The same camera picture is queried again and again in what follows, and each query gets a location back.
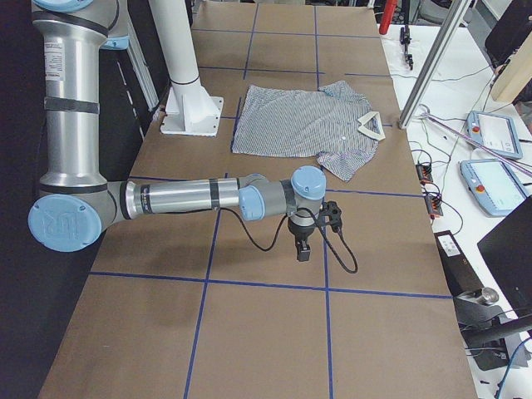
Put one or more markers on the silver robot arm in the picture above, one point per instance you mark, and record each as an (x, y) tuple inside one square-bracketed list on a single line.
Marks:
[(76, 203)]

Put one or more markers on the striped polo shirt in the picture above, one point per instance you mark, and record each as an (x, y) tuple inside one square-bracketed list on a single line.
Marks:
[(334, 124)]

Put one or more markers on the black tripod stick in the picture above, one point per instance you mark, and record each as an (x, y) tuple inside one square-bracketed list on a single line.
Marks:
[(405, 40)]

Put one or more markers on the upper orange connector block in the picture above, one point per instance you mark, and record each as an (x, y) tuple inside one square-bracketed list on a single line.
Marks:
[(424, 173)]

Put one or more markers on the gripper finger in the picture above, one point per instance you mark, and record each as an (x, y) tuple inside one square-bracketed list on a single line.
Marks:
[(300, 247), (306, 251)]

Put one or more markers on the lower orange connector block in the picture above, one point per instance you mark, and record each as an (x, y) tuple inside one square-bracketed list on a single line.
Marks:
[(433, 206)]

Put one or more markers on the red cylinder object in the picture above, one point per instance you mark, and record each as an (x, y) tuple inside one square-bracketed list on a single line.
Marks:
[(387, 16)]

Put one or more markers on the lower teach pendant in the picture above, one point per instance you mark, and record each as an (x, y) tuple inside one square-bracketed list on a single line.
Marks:
[(494, 186)]

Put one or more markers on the wooden board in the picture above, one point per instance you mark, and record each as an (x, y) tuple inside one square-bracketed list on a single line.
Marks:
[(515, 76)]

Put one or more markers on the orange connector block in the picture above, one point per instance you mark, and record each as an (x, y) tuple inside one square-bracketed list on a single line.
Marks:
[(433, 206), (424, 173)]

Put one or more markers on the black box with label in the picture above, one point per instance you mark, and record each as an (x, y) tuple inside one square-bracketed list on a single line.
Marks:
[(460, 276)]

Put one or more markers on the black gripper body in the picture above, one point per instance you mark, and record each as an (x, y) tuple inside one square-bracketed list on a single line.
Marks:
[(301, 229)]

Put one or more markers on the teach pendant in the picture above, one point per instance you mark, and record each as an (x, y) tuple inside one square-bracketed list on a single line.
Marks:
[(495, 132), (494, 186)]

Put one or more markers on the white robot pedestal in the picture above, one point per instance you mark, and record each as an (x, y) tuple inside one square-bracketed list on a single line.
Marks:
[(190, 109)]

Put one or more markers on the black monitor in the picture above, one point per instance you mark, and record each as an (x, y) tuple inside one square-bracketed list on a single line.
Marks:
[(506, 250)]

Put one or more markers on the upper teach pendant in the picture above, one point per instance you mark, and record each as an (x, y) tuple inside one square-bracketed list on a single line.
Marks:
[(495, 132)]

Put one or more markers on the aluminium frame post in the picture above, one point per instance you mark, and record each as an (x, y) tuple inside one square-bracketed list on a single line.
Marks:
[(443, 39)]

